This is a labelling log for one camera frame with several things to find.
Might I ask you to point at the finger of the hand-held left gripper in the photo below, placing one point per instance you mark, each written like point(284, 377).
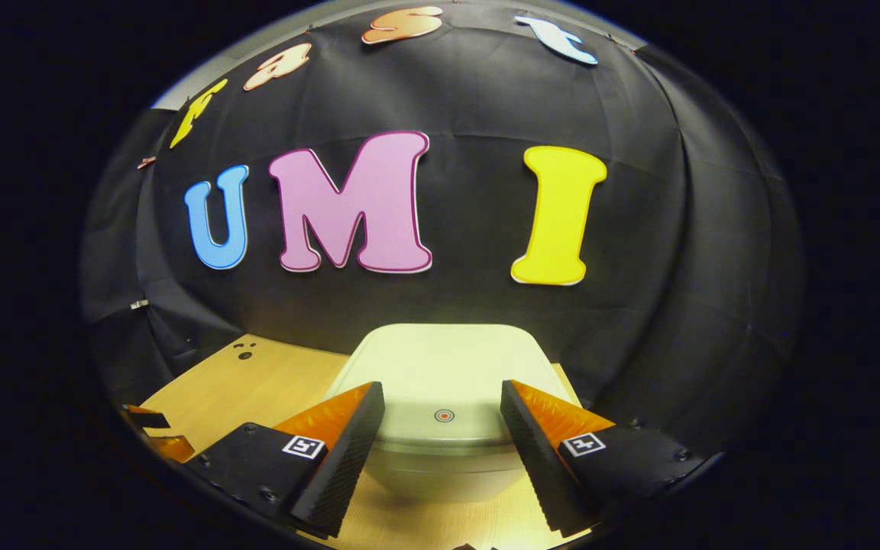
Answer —
point(146, 417)
point(174, 449)

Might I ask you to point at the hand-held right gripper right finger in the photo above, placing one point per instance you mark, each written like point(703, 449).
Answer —
point(535, 458)

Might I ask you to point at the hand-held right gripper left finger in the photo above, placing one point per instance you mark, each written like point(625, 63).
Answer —
point(344, 458)

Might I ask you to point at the green desktop garbage bin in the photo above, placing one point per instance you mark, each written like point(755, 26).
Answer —
point(440, 367)

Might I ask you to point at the wooden desktop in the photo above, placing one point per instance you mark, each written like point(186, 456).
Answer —
point(257, 382)

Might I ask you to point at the black backdrop cloth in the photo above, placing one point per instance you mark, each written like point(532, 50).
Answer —
point(638, 267)

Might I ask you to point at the copper cloth clip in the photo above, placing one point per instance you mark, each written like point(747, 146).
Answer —
point(147, 162)

